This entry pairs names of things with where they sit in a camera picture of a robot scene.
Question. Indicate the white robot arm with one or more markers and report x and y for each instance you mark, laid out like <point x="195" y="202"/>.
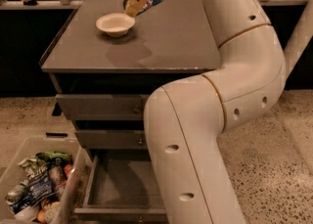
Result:
<point x="183" y="118"/>

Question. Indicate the grey drawer cabinet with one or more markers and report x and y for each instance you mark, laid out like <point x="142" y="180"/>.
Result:
<point x="170" y="41"/>

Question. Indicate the grey top drawer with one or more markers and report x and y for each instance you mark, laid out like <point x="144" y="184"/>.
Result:
<point x="102" y="106"/>

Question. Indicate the grey middle drawer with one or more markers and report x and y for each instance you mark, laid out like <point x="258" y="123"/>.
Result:
<point x="112" y="139"/>

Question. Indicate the grey open bottom drawer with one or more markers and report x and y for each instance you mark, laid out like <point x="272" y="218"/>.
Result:
<point x="122" y="189"/>

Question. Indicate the silver can in bin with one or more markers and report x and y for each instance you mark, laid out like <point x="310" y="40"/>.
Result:
<point x="17" y="193"/>

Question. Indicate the white paper bowl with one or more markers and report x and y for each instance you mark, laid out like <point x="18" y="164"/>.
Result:
<point x="116" y="24"/>

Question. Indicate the white diagonal pole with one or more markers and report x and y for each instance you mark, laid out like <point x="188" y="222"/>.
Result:
<point x="299" y="39"/>

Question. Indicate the green snack bag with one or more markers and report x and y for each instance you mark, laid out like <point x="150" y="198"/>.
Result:
<point x="57" y="158"/>

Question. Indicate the dark blue chip bag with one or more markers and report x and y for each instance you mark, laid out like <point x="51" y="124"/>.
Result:
<point x="40" y="187"/>

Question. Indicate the clear plastic storage bin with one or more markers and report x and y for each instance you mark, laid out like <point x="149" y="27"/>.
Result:
<point x="55" y="209"/>

